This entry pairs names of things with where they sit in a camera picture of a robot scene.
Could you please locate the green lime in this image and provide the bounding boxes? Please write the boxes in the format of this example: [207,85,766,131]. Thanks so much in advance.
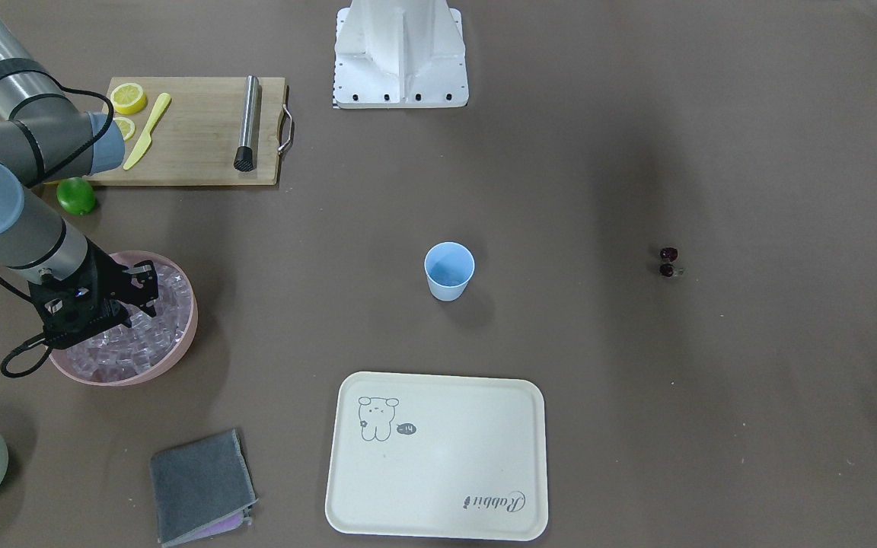
[56,177,97,215]

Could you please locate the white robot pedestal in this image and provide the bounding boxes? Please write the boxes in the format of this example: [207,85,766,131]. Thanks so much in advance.
[332,1,470,109]

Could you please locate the light blue plastic cup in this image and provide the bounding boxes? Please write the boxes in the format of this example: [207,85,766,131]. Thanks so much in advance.
[423,241,476,302]

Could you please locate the wooden cutting board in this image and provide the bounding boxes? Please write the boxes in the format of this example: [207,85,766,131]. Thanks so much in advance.
[88,76,292,186]

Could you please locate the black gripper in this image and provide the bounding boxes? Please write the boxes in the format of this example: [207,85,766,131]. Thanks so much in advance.
[29,245,159,349]

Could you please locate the grey folded cloth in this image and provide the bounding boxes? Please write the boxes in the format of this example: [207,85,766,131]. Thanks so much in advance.
[148,428,257,547]

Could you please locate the yellow plastic knife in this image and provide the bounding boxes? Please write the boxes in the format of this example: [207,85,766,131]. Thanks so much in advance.
[122,93,173,170]

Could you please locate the pink bowl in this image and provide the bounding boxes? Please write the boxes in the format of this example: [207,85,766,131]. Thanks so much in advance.
[48,250,199,387]

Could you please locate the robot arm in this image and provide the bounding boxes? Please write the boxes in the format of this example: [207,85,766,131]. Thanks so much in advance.
[0,20,159,348]

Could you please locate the metal muddler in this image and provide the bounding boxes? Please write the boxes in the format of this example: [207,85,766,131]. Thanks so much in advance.
[233,75,260,173]

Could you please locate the lemon half slice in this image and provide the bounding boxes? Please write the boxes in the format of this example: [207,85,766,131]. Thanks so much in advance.
[108,82,148,115]

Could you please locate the cream rabbit tray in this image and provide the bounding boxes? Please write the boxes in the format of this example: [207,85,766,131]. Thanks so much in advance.
[324,371,549,541]

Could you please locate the pile of clear ice cubes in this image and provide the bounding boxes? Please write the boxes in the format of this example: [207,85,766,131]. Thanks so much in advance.
[65,263,193,379]

